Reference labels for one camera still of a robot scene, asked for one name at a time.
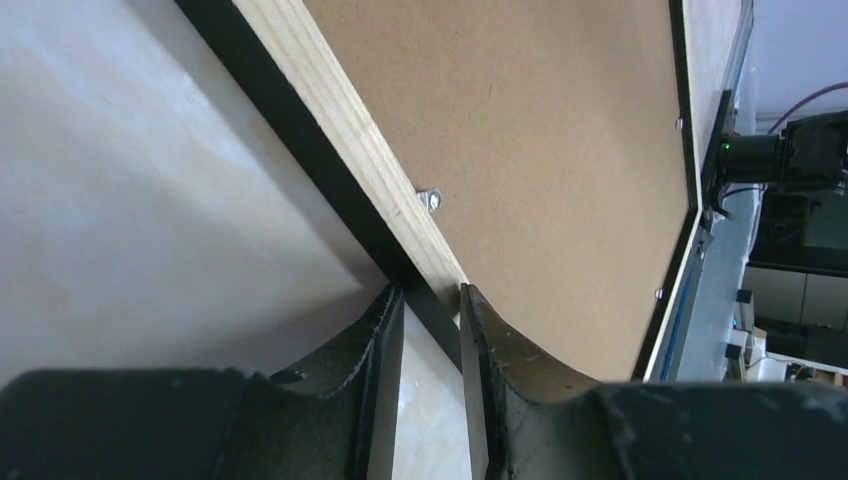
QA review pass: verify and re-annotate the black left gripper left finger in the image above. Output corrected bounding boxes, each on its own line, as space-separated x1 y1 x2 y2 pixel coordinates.
1 285 404 479

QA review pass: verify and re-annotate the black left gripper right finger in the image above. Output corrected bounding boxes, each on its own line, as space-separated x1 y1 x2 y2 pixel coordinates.
460 284 847 479

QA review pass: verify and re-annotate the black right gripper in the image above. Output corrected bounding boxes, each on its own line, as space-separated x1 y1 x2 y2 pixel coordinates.
717 111 847 195

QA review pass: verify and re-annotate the brown cardboard backing board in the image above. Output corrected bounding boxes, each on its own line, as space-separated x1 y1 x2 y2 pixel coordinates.
307 1 689 380

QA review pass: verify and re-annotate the wooden picture frame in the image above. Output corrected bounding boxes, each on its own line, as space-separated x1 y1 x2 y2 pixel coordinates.
173 0 704 384

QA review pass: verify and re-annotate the aluminium front rail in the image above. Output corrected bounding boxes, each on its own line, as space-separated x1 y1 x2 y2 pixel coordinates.
659 86 760 384

